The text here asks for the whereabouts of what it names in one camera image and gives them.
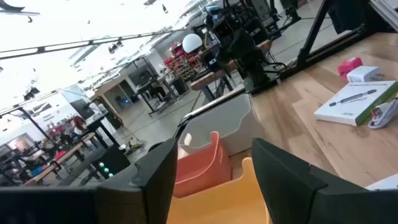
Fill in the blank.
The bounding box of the white globe lamp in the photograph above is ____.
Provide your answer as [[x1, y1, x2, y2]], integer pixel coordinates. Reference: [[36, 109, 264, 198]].
[[182, 33, 203, 54]]

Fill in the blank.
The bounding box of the red parts bin shelf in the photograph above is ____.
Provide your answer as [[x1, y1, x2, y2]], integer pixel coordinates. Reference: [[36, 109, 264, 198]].
[[164, 43, 203, 82]]

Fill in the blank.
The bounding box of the orange plastic bin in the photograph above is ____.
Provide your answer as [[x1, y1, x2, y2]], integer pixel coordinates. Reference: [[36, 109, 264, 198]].
[[172, 131, 233, 198]]

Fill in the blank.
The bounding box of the wooden workbench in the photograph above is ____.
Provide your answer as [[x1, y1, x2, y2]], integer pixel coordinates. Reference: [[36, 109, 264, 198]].
[[190, 39, 272, 102]]

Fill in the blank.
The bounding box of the long wooden bench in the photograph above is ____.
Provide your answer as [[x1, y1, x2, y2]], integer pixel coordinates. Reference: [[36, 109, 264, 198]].
[[23, 132, 97, 187]]

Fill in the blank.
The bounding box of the small white box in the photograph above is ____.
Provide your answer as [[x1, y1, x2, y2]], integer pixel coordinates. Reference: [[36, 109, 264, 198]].
[[346, 65, 382, 83]]

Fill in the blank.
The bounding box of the pink plastic item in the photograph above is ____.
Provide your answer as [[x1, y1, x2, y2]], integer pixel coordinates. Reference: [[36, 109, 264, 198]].
[[338, 57, 364, 78]]

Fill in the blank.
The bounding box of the grey plastic bin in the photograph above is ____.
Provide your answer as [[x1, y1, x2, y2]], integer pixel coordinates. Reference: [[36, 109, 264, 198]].
[[177, 93, 265, 156]]

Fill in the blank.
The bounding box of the yellow plastic bin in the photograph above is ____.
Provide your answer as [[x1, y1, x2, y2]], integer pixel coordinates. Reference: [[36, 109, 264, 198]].
[[166, 157, 271, 224]]

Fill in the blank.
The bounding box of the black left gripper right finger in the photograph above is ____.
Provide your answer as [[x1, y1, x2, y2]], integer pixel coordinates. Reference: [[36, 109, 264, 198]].
[[251, 138, 398, 224]]

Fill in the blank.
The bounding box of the white green box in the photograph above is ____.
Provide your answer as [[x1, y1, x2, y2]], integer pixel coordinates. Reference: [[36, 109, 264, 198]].
[[313, 80, 398, 127], [365, 173, 398, 191]]

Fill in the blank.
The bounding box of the person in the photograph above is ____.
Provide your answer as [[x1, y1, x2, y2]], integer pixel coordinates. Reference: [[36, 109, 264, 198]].
[[72, 115, 88, 135]]

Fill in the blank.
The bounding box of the black box with green lights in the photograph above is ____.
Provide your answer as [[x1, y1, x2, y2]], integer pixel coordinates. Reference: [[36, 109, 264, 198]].
[[91, 145, 131, 181]]

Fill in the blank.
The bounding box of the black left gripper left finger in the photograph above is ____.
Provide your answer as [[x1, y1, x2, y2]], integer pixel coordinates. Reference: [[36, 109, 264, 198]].
[[0, 138, 178, 224]]

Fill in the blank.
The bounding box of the white braided coiled cable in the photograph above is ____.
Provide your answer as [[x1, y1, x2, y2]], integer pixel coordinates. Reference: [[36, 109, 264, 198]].
[[368, 98, 398, 130]]

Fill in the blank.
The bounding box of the black table frame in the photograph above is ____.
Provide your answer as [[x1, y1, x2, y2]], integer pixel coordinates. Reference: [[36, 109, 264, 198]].
[[174, 0, 377, 138]]

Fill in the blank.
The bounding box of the black overhead frame bar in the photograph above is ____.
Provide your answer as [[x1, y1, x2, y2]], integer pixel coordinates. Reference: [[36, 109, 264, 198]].
[[0, 27, 187, 60]]

